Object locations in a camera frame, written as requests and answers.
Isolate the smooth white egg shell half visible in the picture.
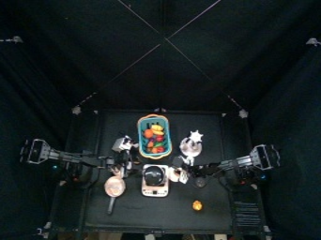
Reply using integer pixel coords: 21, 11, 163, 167
169, 169, 181, 183

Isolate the orange toy egg yolk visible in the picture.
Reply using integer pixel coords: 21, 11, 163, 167
191, 200, 205, 212

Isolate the white jagged egg shell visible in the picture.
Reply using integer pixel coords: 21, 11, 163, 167
189, 129, 205, 143

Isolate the black round lid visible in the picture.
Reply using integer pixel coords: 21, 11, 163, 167
191, 176, 209, 189

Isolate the copper frying pan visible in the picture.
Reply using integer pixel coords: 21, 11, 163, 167
103, 175, 127, 216

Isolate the teal basket with orange rim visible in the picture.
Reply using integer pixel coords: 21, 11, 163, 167
137, 113, 173, 160

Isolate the black toy pot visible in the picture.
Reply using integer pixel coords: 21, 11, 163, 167
143, 165, 167, 187

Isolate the silver metal bowl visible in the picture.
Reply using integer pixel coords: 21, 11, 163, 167
178, 137, 205, 158

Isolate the white kitchen scale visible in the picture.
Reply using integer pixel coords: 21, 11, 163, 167
141, 163, 171, 198

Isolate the yellow toy banana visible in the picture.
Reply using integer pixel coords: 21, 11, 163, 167
150, 124, 166, 136

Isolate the white text label sticker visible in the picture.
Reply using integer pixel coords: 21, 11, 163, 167
233, 200, 262, 228

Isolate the black cloth backdrop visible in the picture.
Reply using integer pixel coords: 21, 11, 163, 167
0, 0, 321, 240

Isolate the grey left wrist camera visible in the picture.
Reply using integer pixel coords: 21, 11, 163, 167
110, 135, 139, 154

